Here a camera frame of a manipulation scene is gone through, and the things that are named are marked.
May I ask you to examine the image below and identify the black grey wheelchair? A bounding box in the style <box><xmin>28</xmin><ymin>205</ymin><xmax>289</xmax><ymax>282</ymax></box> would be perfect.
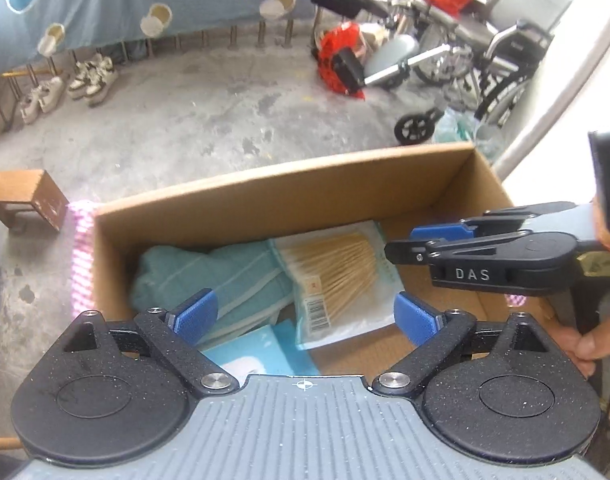
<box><xmin>395</xmin><ymin>0</ymin><xmax>586</xmax><ymax>146</ymax></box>

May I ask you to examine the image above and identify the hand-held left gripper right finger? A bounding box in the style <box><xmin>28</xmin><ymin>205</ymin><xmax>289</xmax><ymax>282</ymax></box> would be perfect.
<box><xmin>371</xmin><ymin>290</ymin><xmax>561</xmax><ymax>401</ymax></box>

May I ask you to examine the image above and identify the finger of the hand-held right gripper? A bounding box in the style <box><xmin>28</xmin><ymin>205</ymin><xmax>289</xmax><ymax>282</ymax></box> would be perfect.
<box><xmin>384</xmin><ymin>230</ymin><xmax>537</xmax><ymax>266</ymax></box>
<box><xmin>410</xmin><ymin>201</ymin><xmax>594</xmax><ymax>243</ymax></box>

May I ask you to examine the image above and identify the blue blanket with circles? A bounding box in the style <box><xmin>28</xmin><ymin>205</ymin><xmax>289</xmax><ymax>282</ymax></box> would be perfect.
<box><xmin>0</xmin><ymin>0</ymin><xmax>322</xmax><ymax>76</ymax></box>

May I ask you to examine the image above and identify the teal towel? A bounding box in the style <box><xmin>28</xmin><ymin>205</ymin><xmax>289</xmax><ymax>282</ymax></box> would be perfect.
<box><xmin>132</xmin><ymin>240</ymin><xmax>296</xmax><ymax>346</ymax></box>

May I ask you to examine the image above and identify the white slipper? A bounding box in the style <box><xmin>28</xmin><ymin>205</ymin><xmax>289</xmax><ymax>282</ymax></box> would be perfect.
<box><xmin>259</xmin><ymin>0</ymin><xmax>297</xmax><ymax>18</ymax></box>
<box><xmin>37</xmin><ymin>22</ymin><xmax>66</xmax><ymax>56</ymax></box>
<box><xmin>140</xmin><ymin>2</ymin><xmax>173</xmax><ymax>37</ymax></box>

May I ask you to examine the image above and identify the grey seat wheelchair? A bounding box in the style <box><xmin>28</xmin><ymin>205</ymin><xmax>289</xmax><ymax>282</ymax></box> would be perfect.
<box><xmin>302</xmin><ymin>0</ymin><xmax>466</xmax><ymax>101</ymax></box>

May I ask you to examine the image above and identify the wooden stool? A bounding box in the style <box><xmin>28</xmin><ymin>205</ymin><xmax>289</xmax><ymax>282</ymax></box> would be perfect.
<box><xmin>0</xmin><ymin>169</ymin><xmax>70</xmax><ymax>233</ymax></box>

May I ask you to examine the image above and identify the brown cardboard box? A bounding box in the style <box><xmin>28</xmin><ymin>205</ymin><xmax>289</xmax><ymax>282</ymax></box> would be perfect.
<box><xmin>92</xmin><ymin>141</ymin><xmax>561</xmax><ymax>378</ymax></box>

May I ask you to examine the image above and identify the cotton swab packet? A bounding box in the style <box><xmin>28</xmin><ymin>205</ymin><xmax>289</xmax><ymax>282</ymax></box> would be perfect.
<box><xmin>270</xmin><ymin>220</ymin><xmax>406</xmax><ymax>351</ymax></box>

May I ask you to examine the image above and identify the light blue bandage box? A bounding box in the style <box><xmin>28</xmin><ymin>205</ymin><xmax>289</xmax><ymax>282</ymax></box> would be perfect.
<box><xmin>202</xmin><ymin>319</ymin><xmax>322</xmax><ymax>377</ymax></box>

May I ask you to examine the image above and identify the white curtain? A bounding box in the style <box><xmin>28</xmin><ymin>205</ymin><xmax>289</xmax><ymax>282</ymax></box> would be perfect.
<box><xmin>490</xmin><ymin>10</ymin><xmax>610</xmax><ymax>211</ymax></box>

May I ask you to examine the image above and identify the person's right hand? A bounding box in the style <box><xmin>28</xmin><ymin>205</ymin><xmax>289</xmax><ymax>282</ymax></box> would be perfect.
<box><xmin>574</xmin><ymin>327</ymin><xmax>610</xmax><ymax>378</ymax></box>

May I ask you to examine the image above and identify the white black sneaker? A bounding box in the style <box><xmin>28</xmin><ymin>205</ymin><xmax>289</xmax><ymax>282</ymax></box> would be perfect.
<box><xmin>85</xmin><ymin>55</ymin><xmax>120</xmax><ymax>107</ymax></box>
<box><xmin>67</xmin><ymin>57</ymin><xmax>98</xmax><ymax>101</ymax></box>

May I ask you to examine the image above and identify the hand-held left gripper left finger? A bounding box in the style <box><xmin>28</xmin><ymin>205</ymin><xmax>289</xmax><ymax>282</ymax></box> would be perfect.
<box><xmin>60</xmin><ymin>287</ymin><xmax>238</xmax><ymax>403</ymax></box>

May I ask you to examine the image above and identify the green plastic bag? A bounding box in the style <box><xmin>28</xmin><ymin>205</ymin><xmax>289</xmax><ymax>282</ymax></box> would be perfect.
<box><xmin>435</xmin><ymin>107</ymin><xmax>506</xmax><ymax>161</ymax></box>

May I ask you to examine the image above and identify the red white checkered tablecloth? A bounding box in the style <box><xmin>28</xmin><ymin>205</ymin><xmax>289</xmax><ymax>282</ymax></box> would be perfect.
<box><xmin>67</xmin><ymin>200</ymin><xmax>96</xmax><ymax>313</ymax></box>

